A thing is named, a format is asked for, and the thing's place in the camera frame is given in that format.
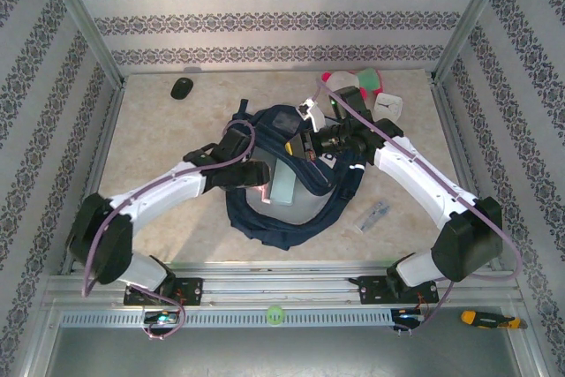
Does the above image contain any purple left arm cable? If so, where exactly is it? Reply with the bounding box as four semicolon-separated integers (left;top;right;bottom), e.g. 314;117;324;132
82;119;257;342

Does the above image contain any right controller board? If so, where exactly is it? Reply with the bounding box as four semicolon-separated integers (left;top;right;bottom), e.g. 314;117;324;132
392;309;425;323

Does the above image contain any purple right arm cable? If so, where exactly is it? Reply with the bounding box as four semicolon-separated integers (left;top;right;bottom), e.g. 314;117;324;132
317;79;524;339

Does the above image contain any controller board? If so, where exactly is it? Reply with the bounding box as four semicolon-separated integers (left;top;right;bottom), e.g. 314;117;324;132
392;309;425;323
143;310;180;325

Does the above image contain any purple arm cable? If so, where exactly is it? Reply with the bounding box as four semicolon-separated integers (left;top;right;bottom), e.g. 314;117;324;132
317;79;524;339
82;119;257;342

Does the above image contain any aluminium side rail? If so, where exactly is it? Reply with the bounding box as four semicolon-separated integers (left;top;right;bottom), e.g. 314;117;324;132
430;76;502;272
59;79;127;276

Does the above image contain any light green pencil box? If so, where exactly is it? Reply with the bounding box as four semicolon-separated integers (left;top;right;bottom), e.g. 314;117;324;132
269;159;298;206

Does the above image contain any aluminium mounting rail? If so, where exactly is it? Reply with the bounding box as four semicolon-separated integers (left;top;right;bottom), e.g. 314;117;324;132
41;261;524;313

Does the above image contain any green tape roll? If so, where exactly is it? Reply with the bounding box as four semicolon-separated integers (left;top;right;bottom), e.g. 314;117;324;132
266;305;286;327

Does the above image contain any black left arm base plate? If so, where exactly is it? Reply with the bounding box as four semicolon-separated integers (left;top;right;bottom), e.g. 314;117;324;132
123;277;205;307

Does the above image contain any yellow black utility knife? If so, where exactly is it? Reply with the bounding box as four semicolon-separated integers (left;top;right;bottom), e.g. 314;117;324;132
460;310;529;331

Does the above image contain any aluminium frame post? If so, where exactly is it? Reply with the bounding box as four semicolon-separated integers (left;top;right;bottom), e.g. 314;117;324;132
431;0;516;85
37;0;127;87

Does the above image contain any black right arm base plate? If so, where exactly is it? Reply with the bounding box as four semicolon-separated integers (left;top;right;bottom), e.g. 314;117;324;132
348;275;441;306

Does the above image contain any left controller board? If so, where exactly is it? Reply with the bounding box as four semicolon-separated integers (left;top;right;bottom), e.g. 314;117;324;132
143;310;180;325

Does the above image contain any black computer mouse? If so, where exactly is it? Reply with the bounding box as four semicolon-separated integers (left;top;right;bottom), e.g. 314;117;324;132
170;78;195;101

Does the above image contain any slotted grey cable duct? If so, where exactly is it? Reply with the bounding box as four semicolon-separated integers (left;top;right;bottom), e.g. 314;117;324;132
59;309;394;328

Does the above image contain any white square alarm clock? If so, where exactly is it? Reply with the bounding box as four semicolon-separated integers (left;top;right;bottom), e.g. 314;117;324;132
373;91;404;122

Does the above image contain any white pink green plush toy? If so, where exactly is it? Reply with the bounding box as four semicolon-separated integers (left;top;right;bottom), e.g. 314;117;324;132
320;66;384;98

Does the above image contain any navy blue backpack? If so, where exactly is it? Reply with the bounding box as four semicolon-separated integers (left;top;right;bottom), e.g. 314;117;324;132
222;98;367;250

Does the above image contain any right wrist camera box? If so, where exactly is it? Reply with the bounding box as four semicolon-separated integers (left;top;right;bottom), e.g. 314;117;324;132
298;101;328;133

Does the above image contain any clear plastic ruler set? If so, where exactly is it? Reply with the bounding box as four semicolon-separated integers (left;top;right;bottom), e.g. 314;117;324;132
355;200;394;234

